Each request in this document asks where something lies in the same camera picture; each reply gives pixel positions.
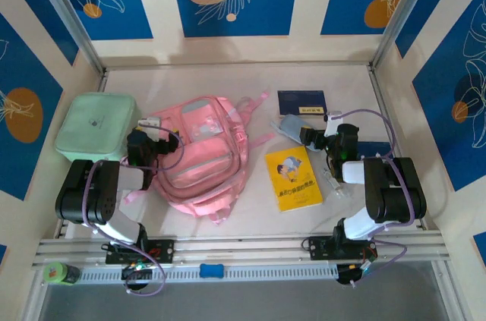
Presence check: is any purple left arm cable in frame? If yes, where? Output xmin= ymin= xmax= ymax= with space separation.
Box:
xmin=82 ymin=126 xmax=187 ymax=296

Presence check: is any mint green storage case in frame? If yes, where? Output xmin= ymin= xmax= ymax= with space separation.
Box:
xmin=54 ymin=92 xmax=138 ymax=165

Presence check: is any green tape roll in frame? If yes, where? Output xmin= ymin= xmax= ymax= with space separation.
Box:
xmin=43 ymin=261 xmax=80 ymax=286

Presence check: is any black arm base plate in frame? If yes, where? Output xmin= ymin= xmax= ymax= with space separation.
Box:
xmin=105 ymin=239 xmax=176 ymax=265
xmin=308 ymin=235 xmax=377 ymax=261

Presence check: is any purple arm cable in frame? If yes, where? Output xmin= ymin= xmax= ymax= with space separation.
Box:
xmin=333 ymin=108 xmax=417 ymax=288
xmin=82 ymin=126 xmax=187 ymax=296

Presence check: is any pink backpack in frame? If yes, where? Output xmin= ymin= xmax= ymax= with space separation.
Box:
xmin=123 ymin=89 xmax=276 ymax=227

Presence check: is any dark blue book yellow label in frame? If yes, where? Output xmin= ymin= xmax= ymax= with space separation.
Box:
xmin=276 ymin=89 xmax=327 ymax=118

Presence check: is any aluminium frame post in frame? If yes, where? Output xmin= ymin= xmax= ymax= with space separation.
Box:
xmin=370 ymin=0 xmax=443 ymax=71
xmin=28 ymin=0 xmax=106 ymax=74

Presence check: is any blue bone-shaped clip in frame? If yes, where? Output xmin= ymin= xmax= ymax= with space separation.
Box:
xmin=199 ymin=263 xmax=226 ymax=280

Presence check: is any grey slotted cable duct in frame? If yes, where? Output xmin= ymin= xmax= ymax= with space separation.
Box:
xmin=77 ymin=264 xmax=339 ymax=284

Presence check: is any grey-blue pencil case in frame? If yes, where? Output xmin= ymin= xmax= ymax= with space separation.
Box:
xmin=270 ymin=113 xmax=316 ymax=146

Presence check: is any aluminium cross rail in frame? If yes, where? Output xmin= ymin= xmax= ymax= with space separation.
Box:
xmin=32 ymin=231 xmax=453 ymax=267

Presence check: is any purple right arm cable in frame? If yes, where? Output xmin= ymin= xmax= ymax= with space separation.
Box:
xmin=333 ymin=108 xmax=417 ymax=288

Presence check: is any plain dark blue book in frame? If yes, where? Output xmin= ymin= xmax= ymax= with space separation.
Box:
xmin=356 ymin=141 xmax=394 ymax=157

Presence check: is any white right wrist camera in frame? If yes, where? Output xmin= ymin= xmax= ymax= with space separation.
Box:
xmin=323 ymin=110 xmax=346 ymax=137

